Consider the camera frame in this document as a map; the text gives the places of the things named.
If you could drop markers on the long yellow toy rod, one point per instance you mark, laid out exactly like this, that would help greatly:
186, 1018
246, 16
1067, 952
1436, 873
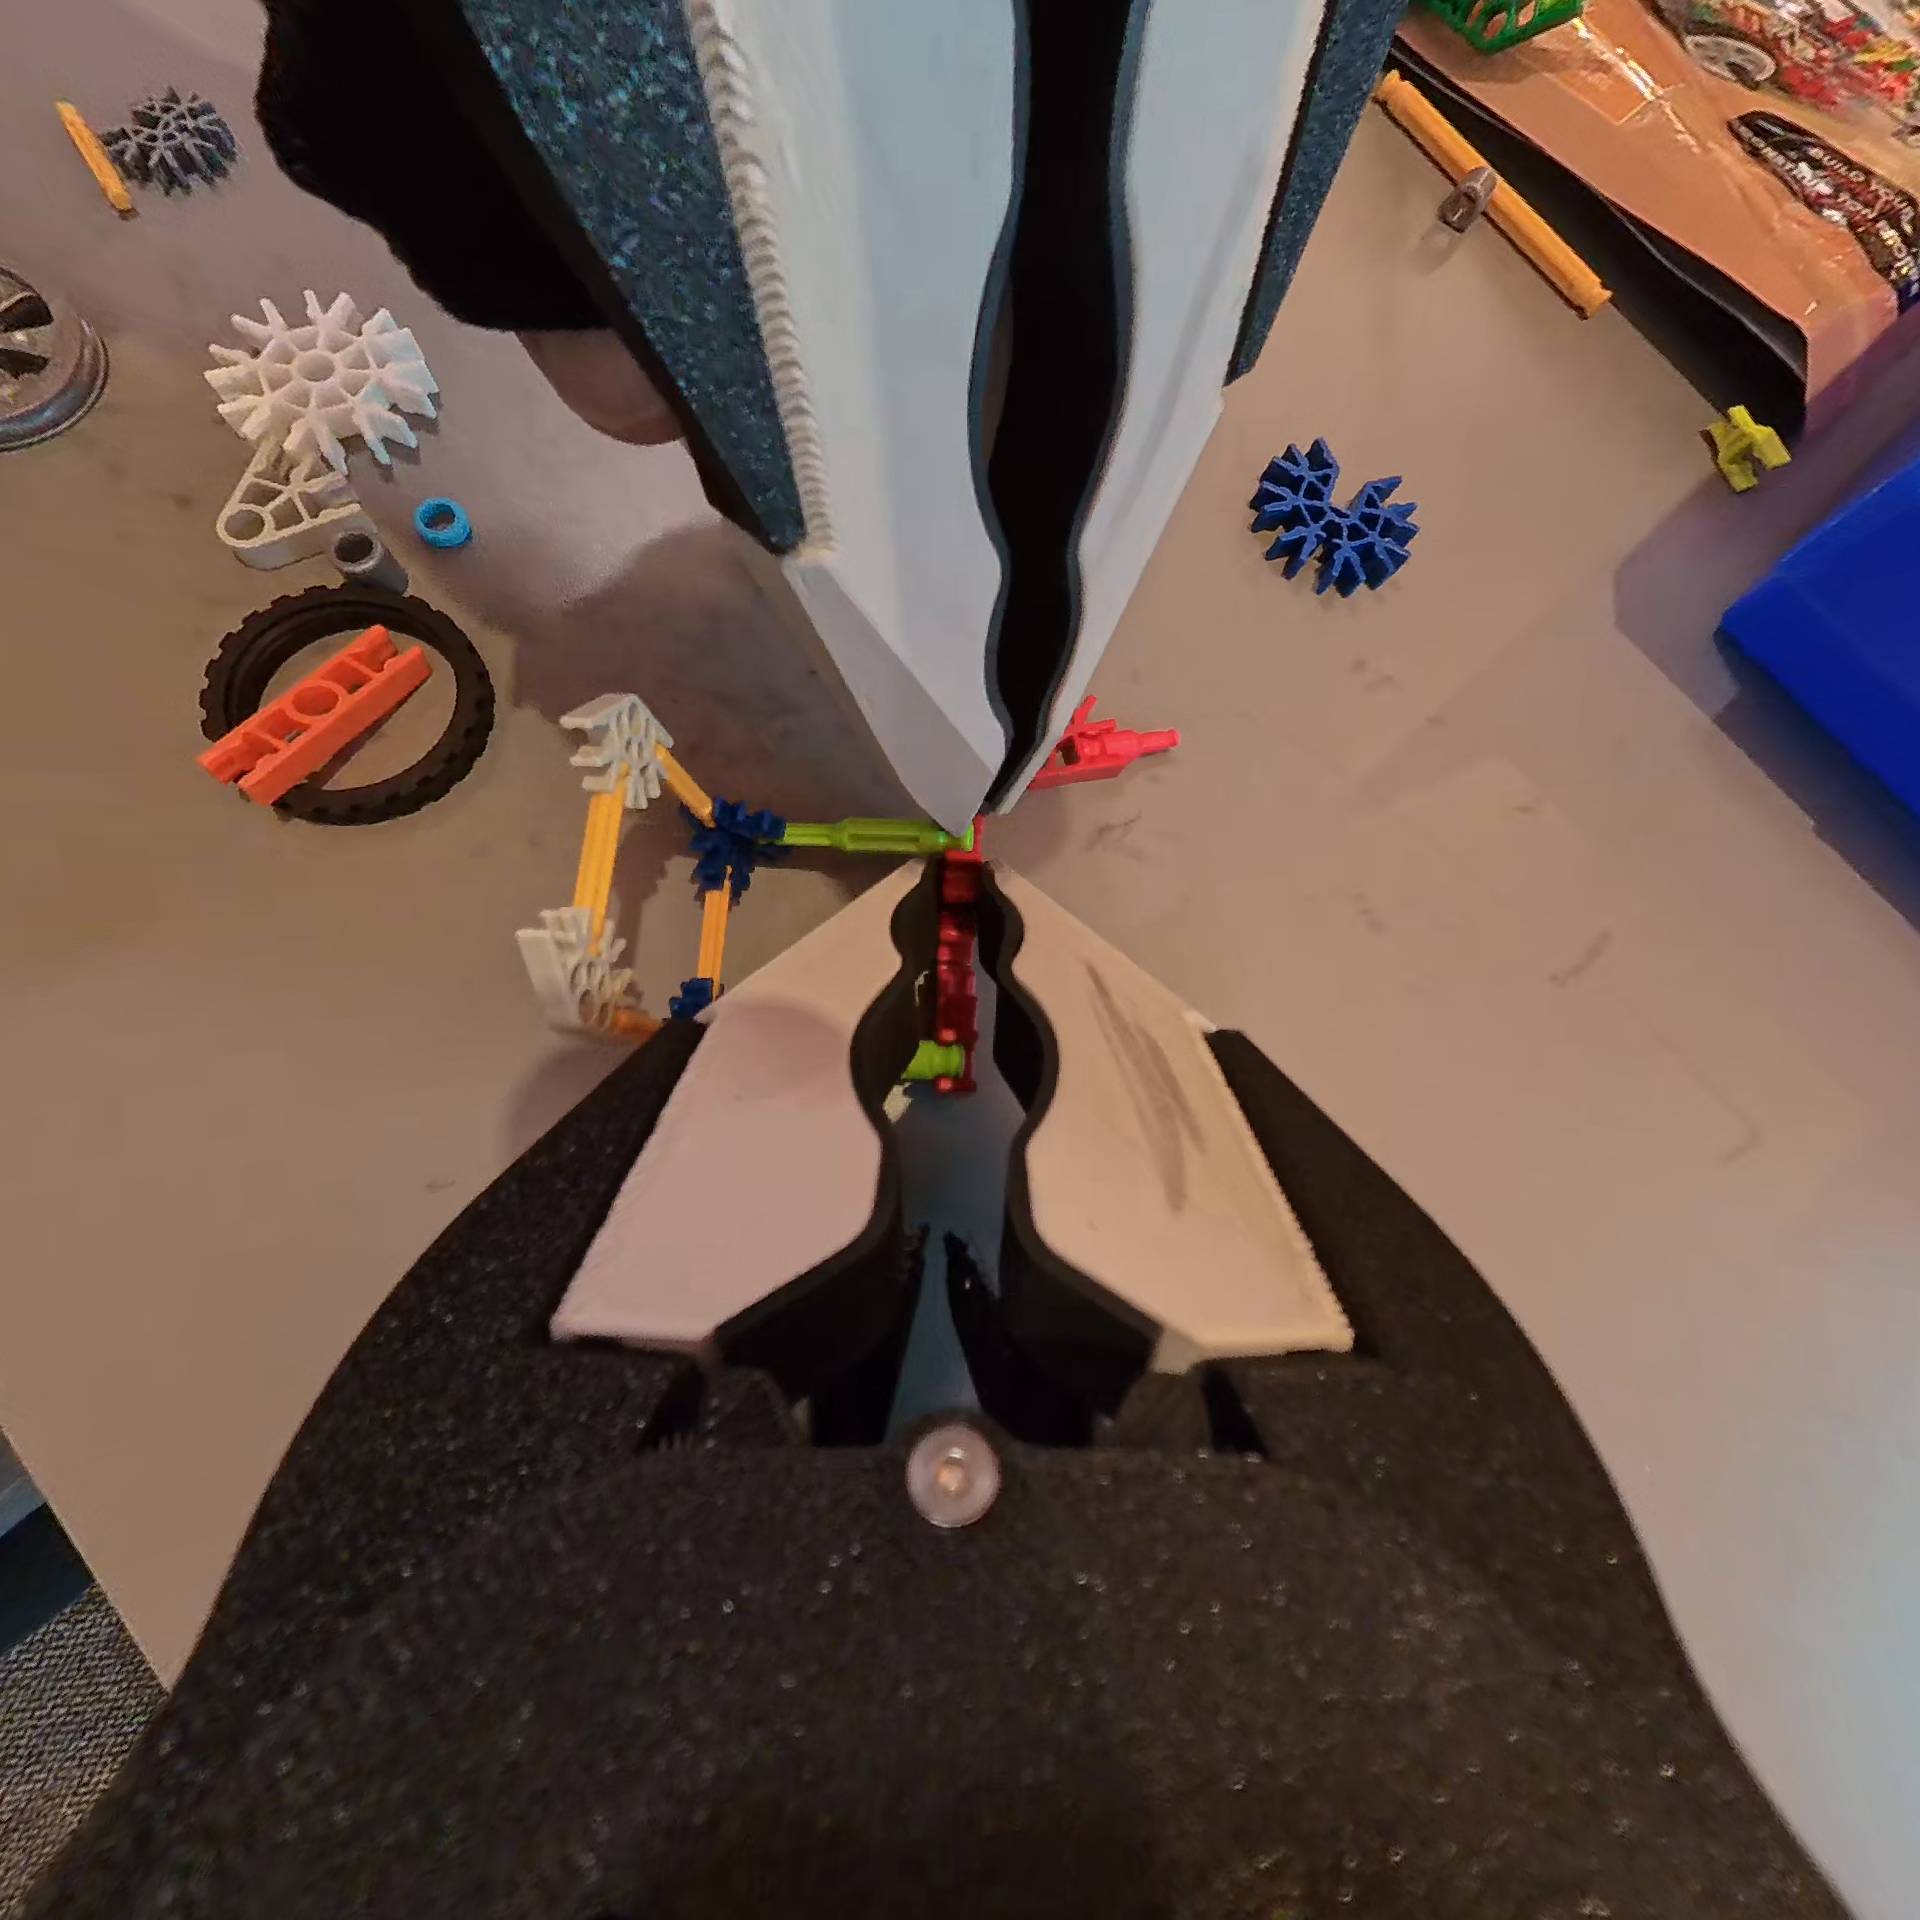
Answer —
1544, 248

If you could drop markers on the yellow-green toy connector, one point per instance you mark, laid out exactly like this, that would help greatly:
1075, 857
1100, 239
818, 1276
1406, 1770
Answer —
1742, 451

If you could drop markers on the dark snowflake connector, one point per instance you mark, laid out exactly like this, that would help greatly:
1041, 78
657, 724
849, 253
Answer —
173, 143

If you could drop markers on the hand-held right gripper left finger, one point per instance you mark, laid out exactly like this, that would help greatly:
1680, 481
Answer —
735, 1171

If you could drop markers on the blue plastic bin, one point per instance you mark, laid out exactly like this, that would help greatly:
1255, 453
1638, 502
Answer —
1845, 631

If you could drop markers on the multicolour rod and connector assembly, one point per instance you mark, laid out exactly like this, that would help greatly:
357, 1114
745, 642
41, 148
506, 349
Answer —
855, 835

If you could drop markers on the brown paper packaging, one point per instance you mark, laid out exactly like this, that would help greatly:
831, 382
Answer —
1651, 151

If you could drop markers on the green toy connector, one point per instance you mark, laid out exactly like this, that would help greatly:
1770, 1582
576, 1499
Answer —
1500, 23

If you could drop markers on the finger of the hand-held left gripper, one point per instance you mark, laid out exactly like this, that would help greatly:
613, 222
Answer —
884, 375
1184, 300

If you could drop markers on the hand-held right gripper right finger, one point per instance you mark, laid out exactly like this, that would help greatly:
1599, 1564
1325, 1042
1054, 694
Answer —
1171, 1184

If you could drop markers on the white snowflake connector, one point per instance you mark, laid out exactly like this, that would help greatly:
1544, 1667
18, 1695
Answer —
315, 364

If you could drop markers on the red toy connector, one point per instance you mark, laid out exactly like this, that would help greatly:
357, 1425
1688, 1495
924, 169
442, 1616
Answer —
1118, 742

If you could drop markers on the orange toy brick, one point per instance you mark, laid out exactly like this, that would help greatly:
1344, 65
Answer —
368, 674

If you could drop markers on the blue double snowflake connector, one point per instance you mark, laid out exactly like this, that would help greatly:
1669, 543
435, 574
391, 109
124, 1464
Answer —
1320, 518

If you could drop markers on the grey toy clip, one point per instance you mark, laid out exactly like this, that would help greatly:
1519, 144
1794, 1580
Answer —
1466, 199

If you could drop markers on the person's left hand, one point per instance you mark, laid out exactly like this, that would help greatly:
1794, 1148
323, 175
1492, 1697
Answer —
609, 390

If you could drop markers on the black toy tyre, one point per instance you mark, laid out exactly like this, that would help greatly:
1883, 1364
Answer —
468, 705

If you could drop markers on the grey toy wheel hub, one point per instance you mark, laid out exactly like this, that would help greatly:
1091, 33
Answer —
52, 390

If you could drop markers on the short yellow toy rod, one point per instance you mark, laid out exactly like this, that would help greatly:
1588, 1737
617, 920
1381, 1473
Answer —
94, 157

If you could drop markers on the grey triangular connector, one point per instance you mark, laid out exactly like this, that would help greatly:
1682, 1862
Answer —
368, 554

